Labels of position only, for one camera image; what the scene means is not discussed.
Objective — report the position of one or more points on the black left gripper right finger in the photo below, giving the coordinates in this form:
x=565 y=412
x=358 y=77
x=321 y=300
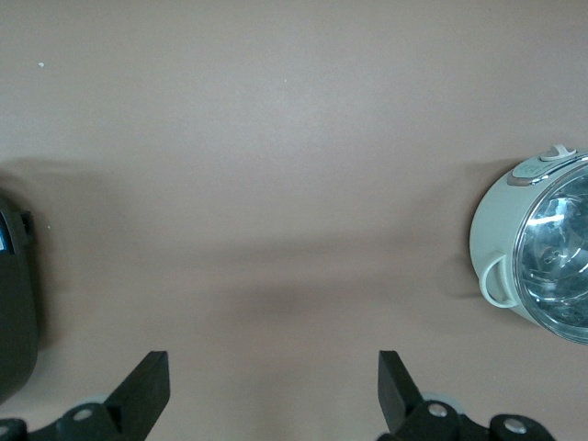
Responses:
x=399 y=399

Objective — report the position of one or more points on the cream electric cooking pot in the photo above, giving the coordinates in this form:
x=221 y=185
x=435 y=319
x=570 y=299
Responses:
x=496 y=216

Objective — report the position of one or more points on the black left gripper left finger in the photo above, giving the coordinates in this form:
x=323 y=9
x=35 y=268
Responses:
x=138 y=395

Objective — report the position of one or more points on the black rounded device housing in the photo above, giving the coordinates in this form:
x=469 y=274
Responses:
x=18 y=298

